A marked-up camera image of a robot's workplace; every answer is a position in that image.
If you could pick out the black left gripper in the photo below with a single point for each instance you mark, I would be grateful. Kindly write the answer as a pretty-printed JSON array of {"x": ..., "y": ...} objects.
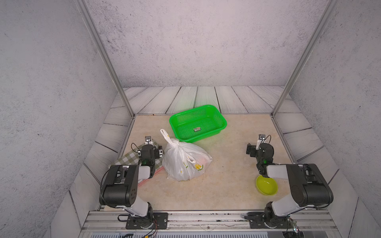
[{"x": 159, "y": 150}]

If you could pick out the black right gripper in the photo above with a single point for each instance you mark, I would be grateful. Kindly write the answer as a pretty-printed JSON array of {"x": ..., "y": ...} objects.
[{"x": 253, "y": 148}]

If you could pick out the white plastic bag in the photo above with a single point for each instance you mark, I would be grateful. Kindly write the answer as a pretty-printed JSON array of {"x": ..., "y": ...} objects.
[{"x": 184, "y": 161}]

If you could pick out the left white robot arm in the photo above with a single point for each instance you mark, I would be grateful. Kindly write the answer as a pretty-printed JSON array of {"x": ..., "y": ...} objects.
[{"x": 119, "y": 189}]

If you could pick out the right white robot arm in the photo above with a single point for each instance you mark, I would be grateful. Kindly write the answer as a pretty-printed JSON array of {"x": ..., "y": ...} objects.
[{"x": 308, "y": 188}]

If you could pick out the lime green bowl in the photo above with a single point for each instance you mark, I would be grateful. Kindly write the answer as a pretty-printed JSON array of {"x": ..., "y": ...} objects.
[{"x": 266, "y": 186}]

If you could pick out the green perforated plastic basket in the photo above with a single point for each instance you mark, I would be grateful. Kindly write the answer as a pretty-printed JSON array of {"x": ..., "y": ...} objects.
[{"x": 207, "y": 117}]

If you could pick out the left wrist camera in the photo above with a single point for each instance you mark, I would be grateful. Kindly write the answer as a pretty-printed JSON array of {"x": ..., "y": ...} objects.
[{"x": 148, "y": 140}]

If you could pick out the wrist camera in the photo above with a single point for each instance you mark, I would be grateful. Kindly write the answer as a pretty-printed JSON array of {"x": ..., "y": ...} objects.
[
  {"x": 261, "y": 139},
  {"x": 148, "y": 140}
]

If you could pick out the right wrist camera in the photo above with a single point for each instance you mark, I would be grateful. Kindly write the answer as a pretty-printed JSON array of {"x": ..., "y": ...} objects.
[{"x": 261, "y": 139}]

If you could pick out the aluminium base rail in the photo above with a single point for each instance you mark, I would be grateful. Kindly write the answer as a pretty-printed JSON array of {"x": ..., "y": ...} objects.
[{"x": 210, "y": 224}]

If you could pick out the left metal frame post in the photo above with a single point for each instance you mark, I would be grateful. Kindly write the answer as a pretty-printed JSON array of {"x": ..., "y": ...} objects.
[{"x": 82, "y": 7}]

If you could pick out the metal frame post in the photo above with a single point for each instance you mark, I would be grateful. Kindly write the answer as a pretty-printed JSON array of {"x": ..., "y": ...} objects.
[
  {"x": 82, "y": 7},
  {"x": 318, "y": 31}
]

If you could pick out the right metal frame post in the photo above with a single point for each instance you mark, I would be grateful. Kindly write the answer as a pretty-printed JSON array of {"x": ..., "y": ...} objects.
[{"x": 318, "y": 31}]

